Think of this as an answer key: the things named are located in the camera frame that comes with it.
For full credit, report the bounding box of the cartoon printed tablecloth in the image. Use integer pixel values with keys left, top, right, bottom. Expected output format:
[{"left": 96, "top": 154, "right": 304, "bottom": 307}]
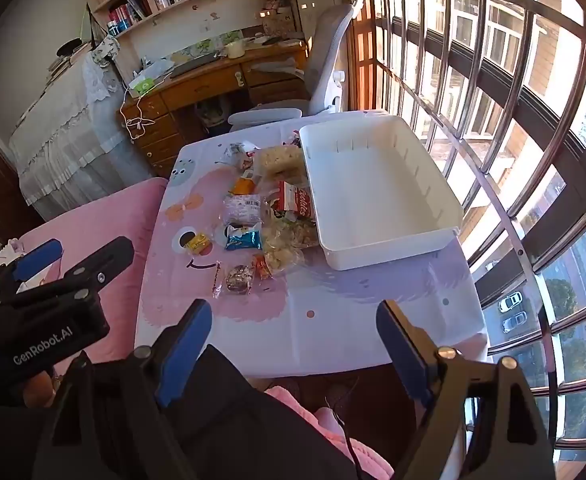
[{"left": 134, "top": 122, "right": 490, "bottom": 378}]

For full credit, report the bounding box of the white lace cover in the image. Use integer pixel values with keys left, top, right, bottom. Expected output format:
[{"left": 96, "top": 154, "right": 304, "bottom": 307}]
[{"left": 8, "top": 52, "right": 156, "bottom": 221}]

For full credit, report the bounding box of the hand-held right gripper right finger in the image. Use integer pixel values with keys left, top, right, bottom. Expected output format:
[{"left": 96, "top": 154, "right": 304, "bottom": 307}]
[{"left": 375, "top": 300, "right": 556, "bottom": 480}]

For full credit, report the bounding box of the white parked car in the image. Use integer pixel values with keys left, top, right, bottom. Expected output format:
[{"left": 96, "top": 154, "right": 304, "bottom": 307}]
[{"left": 498, "top": 291, "right": 524, "bottom": 313}]

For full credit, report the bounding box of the spotted white cloth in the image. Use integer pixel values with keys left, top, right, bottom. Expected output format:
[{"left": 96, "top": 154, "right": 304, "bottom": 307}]
[{"left": 92, "top": 36, "right": 121, "bottom": 67}]

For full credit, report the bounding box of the round brown snack packet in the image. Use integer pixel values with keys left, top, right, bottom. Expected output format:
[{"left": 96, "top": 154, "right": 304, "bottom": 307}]
[{"left": 224, "top": 264, "right": 254, "bottom": 295}]

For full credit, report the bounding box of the large clear rice cracker bag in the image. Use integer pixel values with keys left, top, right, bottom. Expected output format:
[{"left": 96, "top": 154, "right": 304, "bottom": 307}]
[{"left": 253, "top": 145, "right": 308, "bottom": 183}]

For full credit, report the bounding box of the black keyboard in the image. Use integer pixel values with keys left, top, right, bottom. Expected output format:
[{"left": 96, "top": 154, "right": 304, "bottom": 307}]
[{"left": 170, "top": 54, "right": 220, "bottom": 77}]

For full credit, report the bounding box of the white plastic storage bin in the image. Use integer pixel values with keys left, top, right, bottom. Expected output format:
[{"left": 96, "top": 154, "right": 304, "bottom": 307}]
[{"left": 299, "top": 112, "right": 464, "bottom": 272}]

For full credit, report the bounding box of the clear bag of brown snack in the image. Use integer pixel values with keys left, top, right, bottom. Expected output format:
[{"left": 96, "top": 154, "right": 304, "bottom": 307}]
[{"left": 265, "top": 217, "right": 320, "bottom": 250}]

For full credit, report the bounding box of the green and white tissue box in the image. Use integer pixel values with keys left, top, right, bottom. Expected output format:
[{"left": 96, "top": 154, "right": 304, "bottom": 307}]
[{"left": 129, "top": 76, "right": 160, "bottom": 98}]

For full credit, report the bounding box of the white plastic bag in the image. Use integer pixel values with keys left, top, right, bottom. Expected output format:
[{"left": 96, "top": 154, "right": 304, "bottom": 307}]
[{"left": 197, "top": 97, "right": 230, "bottom": 126}]

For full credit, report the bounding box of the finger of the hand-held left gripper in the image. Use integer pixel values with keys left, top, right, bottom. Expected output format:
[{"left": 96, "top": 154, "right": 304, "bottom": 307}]
[
  {"left": 60, "top": 236, "right": 135, "bottom": 293},
  {"left": 0, "top": 239, "right": 64, "bottom": 291}
]

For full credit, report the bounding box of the small yellow snack packet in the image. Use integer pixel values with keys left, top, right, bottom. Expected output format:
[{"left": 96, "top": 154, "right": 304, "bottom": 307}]
[{"left": 182, "top": 230, "right": 214, "bottom": 255}]

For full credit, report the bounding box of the grey office chair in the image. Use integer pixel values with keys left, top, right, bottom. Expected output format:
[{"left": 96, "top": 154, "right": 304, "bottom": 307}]
[{"left": 228, "top": 0, "right": 368, "bottom": 133}]

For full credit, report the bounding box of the silver printed snack packet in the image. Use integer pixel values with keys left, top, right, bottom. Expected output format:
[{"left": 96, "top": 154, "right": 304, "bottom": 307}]
[{"left": 223, "top": 142, "right": 261, "bottom": 171}]

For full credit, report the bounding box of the orange and white snack packet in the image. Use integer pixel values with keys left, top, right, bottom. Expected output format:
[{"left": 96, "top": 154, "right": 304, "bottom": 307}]
[{"left": 230, "top": 170, "right": 264, "bottom": 196}]

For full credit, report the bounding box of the blue snack packet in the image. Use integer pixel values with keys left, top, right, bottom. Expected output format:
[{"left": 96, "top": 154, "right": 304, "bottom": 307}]
[{"left": 223, "top": 224, "right": 264, "bottom": 252}]

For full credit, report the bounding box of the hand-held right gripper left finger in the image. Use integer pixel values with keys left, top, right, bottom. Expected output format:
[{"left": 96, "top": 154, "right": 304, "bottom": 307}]
[{"left": 33, "top": 299, "right": 214, "bottom": 480}]

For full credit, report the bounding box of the wooden desk with drawers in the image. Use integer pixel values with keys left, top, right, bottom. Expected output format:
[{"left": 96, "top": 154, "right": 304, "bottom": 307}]
[{"left": 120, "top": 40, "right": 310, "bottom": 176}]

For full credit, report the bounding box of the red and white snack packet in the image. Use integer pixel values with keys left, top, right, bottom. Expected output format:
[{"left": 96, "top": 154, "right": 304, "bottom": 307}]
[{"left": 273, "top": 180, "right": 316, "bottom": 220}]

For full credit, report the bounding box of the clear bag of pale puffs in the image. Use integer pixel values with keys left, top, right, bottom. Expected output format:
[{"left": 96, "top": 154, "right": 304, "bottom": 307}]
[{"left": 263, "top": 245, "right": 304, "bottom": 276}]

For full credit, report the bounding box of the white charging cable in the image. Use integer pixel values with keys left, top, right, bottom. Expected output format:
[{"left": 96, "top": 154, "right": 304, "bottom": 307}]
[{"left": 119, "top": 77, "right": 160, "bottom": 140}]

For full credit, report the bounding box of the pink fleece garment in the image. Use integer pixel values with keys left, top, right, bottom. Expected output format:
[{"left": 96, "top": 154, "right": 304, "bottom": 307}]
[{"left": 265, "top": 385, "right": 394, "bottom": 480}]

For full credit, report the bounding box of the dark cloth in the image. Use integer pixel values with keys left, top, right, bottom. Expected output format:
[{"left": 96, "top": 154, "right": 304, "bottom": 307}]
[{"left": 165, "top": 345, "right": 358, "bottom": 480}]

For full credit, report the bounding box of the white label snack packet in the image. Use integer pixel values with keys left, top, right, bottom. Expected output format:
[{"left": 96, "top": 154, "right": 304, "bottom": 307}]
[{"left": 222, "top": 195, "right": 264, "bottom": 226}]

